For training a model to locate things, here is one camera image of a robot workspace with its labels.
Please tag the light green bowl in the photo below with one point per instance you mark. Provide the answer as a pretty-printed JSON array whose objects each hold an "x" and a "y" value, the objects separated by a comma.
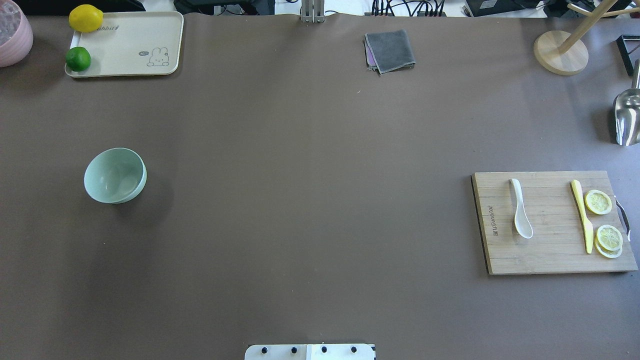
[{"x": 115, "y": 176}]

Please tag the white ceramic spoon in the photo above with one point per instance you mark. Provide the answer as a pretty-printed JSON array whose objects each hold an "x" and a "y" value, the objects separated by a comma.
[{"x": 521, "y": 221}]

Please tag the pink bowl with ice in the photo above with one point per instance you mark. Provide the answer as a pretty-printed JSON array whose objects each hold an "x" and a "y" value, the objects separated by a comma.
[{"x": 16, "y": 36}]

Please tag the grey folded cloth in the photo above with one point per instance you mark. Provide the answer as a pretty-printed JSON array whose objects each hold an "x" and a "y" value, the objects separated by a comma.
[{"x": 386, "y": 52}]

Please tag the beige rabbit tray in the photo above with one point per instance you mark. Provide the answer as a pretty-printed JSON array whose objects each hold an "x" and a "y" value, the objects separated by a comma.
[{"x": 132, "y": 44}]

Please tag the bamboo cutting board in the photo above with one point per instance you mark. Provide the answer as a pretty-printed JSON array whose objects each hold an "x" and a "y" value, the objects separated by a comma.
[{"x": 558, "y": 244}]

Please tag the green lime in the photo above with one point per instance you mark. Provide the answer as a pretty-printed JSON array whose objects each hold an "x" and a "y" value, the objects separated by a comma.
[{"x": 78, "y": 59}]

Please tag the wooden mug tree stand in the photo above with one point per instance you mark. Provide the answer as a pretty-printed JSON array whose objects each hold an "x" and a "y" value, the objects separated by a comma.
[{"x": 563, "y": 53}]

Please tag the yellow plastic knife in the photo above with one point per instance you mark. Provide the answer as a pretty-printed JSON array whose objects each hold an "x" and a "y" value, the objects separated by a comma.
[{"x": 588, "y": 228}]

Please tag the yellow lemon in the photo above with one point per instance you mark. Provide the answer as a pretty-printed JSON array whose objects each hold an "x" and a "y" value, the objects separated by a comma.
[{"x": 85, "y": 18}]

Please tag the stacked lemon slice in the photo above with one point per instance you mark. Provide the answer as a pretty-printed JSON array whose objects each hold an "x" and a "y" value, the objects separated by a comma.
[{"x": 609, "y": 241}]

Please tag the metal scoop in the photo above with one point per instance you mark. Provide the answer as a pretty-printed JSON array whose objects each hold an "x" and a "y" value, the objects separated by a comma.
[{"x": 627, "y": 112}]

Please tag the black glass rack tray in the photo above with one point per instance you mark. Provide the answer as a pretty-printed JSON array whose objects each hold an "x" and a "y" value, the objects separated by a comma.
[{"x": 627, "y": 44}]

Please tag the aluminium frame post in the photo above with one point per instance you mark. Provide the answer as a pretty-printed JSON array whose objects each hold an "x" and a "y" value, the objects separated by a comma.
[{"x": 312, "y": 11}]

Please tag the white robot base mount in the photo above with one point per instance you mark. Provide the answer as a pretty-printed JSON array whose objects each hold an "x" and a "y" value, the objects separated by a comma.
[{"x": 317, "y": 351}]

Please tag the lemon slice near handle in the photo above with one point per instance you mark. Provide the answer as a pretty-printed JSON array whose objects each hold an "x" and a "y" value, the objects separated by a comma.
[{"x": 598, "y": 202}]

